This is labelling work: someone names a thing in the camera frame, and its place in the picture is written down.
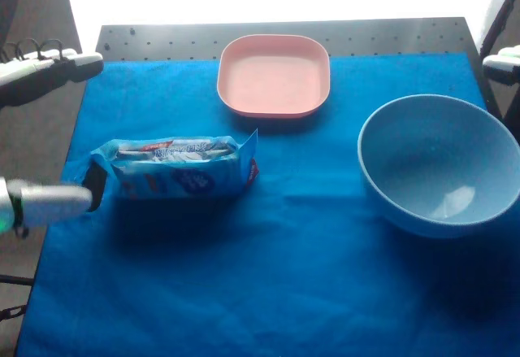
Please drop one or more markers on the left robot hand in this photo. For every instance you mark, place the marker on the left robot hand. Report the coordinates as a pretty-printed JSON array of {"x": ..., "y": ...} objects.
[{"x": 48, "y": 206}]

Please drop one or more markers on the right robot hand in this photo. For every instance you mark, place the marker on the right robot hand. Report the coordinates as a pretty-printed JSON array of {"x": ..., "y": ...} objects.
[{"x": 503, "y": 64}]

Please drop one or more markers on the light blue bowl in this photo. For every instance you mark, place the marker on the light blue bowl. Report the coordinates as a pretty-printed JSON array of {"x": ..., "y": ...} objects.
[{"x": 430, "y": 162}]

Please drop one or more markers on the black bar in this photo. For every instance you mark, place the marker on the black bar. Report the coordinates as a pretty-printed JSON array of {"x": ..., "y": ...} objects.
[{"x": 16, "y": 279}]

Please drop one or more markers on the blue snack packet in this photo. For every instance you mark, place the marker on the blue snack packet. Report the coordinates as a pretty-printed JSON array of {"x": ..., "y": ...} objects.
[{"x": 191, "y": 170}]

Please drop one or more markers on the pink square plate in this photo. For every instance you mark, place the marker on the pink square plate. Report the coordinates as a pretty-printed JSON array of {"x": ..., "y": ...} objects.
[{"x": 274, "y": 76}]

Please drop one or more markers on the blue table cloth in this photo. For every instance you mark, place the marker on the blue table cloth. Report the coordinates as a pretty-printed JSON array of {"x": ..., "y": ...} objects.
[{"x": 284, "y": 284}]

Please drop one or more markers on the black frame post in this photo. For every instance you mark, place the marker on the black frame post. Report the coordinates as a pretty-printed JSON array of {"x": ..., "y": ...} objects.
[{"x": 501, "y": 15}]

